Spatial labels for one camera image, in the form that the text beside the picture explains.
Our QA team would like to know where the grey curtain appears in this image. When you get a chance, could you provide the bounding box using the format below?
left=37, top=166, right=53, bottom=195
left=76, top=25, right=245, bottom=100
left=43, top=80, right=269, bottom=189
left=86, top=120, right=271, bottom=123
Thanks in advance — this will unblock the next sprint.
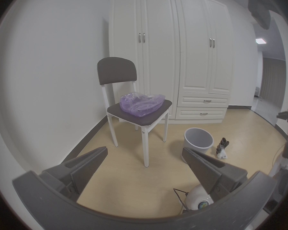
left=262, top=57, right=286, bottom=110

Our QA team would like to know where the grey and white chair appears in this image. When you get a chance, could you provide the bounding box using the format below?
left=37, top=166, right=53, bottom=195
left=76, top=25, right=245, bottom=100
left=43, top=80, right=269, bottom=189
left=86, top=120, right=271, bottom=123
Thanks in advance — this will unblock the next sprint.
left=97, top=57, right=173, bottom=169

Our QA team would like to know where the white wardrobe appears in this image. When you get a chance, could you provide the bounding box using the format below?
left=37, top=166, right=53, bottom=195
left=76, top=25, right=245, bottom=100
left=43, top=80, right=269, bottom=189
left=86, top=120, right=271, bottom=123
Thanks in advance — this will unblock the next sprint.
left=108, top=0, right=235, bottom=125

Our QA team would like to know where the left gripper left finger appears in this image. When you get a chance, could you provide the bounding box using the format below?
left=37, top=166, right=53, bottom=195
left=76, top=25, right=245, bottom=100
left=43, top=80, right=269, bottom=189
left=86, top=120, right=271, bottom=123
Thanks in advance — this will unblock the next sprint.
left=41, top=146, right=108, bottom=199

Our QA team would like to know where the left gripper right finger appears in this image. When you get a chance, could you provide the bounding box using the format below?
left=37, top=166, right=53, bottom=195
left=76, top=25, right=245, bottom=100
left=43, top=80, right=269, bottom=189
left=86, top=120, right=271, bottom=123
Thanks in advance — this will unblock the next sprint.
left=182, top=147, right=248, bottom=200

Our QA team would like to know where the purple plastic bag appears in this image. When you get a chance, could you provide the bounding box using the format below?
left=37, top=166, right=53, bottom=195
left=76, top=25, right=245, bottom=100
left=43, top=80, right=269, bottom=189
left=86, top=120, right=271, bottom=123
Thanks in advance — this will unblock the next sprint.
left=120, top=92, right=166, bottom=117

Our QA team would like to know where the crumpled black plastic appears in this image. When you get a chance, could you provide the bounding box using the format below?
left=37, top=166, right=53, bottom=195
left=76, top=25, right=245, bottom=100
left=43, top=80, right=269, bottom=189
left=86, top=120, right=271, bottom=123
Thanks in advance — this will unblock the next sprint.
left=216, top=137, right=230, bottom=153

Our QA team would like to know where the white trash bin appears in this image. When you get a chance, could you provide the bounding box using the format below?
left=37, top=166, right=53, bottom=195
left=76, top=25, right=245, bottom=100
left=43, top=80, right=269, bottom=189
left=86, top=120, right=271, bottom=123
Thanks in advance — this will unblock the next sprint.
left=182, top=127, right=214, bottom=163

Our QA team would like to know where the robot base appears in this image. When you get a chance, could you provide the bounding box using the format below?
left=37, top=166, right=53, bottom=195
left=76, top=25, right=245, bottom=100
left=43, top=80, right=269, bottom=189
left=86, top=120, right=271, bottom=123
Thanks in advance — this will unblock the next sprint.
left=182, top=184, right=216, bottom=212

